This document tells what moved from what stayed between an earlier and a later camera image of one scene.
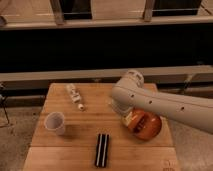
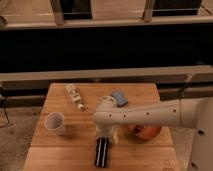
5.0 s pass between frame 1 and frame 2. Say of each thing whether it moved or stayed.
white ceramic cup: stayed
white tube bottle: stayed
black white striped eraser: stayed
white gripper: moved
